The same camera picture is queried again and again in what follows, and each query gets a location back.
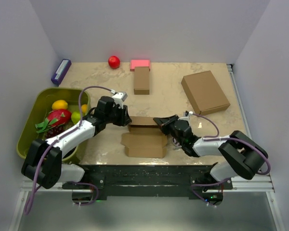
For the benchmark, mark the dark purple grapes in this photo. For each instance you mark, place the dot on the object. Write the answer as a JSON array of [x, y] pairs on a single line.
[[54, 132]]

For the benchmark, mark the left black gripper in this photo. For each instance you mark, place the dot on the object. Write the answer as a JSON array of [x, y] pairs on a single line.
[[123, 112]]

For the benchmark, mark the purple rectangular box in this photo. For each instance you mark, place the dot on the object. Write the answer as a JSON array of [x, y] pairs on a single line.
[[61, 71]]

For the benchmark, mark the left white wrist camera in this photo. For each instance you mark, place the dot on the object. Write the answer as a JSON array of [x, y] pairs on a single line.
[[119, 97]]

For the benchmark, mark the red dragon fruit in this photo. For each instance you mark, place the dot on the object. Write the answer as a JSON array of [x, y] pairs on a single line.
[[55, 118]]

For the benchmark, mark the aluminium frame rail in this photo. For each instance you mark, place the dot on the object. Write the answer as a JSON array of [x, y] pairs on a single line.
[[260, 183]]

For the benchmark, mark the red apple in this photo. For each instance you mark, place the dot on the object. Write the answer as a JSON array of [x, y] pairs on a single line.
[[114, 62]]

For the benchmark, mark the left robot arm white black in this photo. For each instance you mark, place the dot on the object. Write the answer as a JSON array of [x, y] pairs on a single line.
[[43, 163]]

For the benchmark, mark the yellow orange mango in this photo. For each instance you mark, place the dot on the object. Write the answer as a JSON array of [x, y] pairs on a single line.
[[59, 104]]

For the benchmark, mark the olive green plastic bin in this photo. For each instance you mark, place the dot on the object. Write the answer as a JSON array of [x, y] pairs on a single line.
[[41, 108]]

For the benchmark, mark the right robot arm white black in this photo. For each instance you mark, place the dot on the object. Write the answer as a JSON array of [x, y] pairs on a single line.
[[243, 157]]

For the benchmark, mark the purple black striped sponge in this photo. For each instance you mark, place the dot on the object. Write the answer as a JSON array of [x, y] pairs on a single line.
[[176, 144]]

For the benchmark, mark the large folded cardboard box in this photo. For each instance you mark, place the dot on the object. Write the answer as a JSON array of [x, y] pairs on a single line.
[[204, 93]]

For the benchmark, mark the pink sticky note block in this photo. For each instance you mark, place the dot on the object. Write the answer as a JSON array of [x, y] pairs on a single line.
[[139, 63]]

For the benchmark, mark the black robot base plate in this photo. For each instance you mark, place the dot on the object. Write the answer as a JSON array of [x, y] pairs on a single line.
[[102, 181]]

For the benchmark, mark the green pear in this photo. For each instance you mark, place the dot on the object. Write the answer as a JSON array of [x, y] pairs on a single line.
[[75, 117]]

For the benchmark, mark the small folded cardboard box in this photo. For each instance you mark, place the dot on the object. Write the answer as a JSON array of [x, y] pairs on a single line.
[[141, 81]]

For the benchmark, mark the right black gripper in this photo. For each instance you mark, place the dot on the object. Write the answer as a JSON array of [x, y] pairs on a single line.
[[164, 122]]

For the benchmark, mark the small orange fruit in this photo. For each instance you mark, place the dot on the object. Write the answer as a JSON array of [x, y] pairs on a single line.
[[84, 108]]

